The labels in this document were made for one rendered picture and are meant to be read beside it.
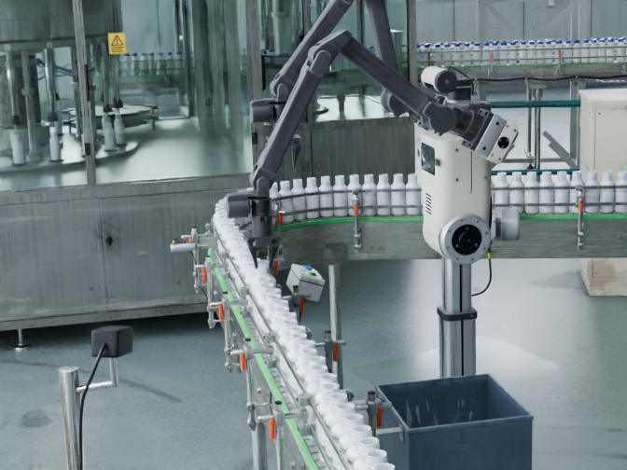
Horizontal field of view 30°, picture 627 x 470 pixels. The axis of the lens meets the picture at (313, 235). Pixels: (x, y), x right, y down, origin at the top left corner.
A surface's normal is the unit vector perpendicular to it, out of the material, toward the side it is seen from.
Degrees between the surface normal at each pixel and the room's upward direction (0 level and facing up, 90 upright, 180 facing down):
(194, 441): 0
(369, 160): 90
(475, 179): 90
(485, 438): 90
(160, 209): 91
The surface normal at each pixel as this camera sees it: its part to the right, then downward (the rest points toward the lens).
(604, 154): -0.11, 0.23
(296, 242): 0.57, 0.15
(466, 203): 0.20, 0.40
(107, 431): -0.04, -0.97
